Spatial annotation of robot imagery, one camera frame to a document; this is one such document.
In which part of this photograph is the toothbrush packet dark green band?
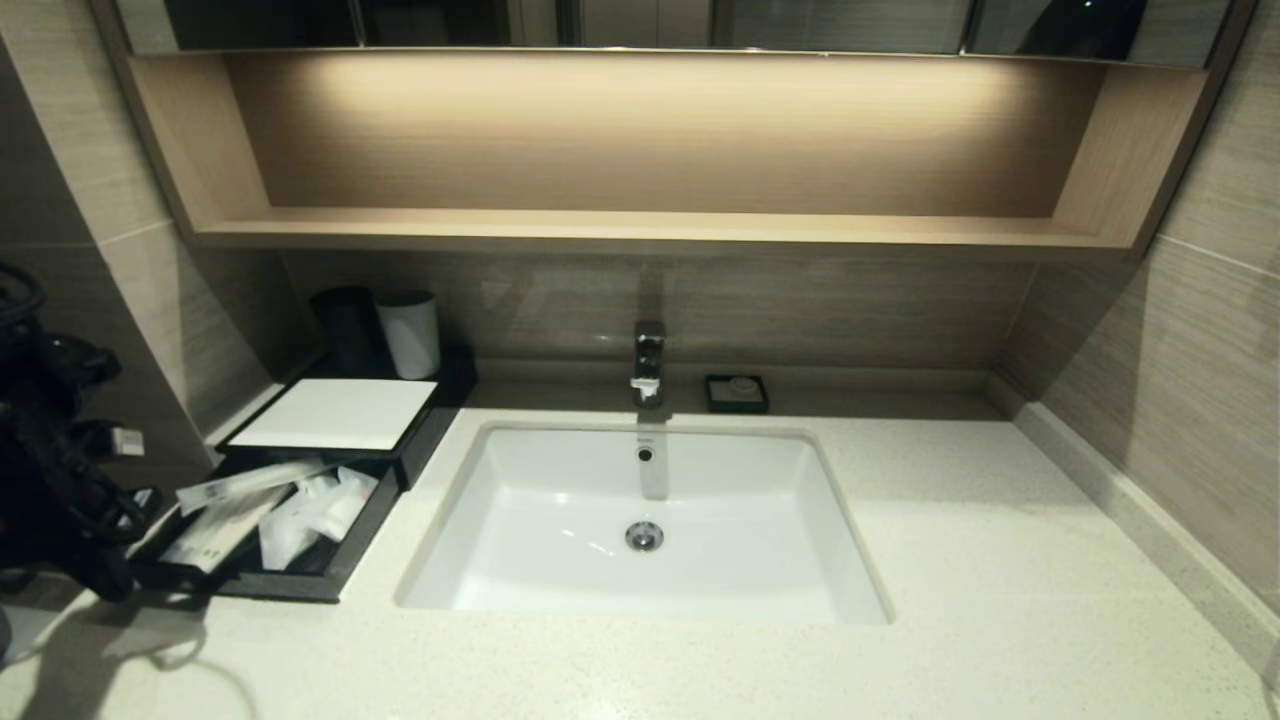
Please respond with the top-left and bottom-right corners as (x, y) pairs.
(176, 458), (341, 516)

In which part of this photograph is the white ceramic sink basin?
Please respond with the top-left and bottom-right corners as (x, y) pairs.
(395, 420), (894, 626)

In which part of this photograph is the black cup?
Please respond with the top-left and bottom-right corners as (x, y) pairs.
(310, 287), (389, 379)

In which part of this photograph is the white paper packet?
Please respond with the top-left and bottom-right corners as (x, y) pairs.
(160, 485), (298, 574)

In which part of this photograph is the black drawer of box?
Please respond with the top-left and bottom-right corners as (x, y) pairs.
(128, 450), (404, 603)

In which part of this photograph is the mirror cabinet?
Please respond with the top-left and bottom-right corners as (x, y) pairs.
(100, 0), (1256, 69)

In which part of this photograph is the wooden wall shelf niche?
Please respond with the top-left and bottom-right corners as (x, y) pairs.
(90, 48), (1241, 261)

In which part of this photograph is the chrome faucet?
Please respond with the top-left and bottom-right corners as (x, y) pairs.
(630, 320), (669, 407)

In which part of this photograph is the white cup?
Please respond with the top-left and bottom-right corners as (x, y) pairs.
(376, 291), (442, 382)

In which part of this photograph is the clear plastic packet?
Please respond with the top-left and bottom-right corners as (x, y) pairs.
(258, 466), (381, 572)

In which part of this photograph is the black soap dish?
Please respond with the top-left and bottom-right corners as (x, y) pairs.
(705, 374), (771, 415)

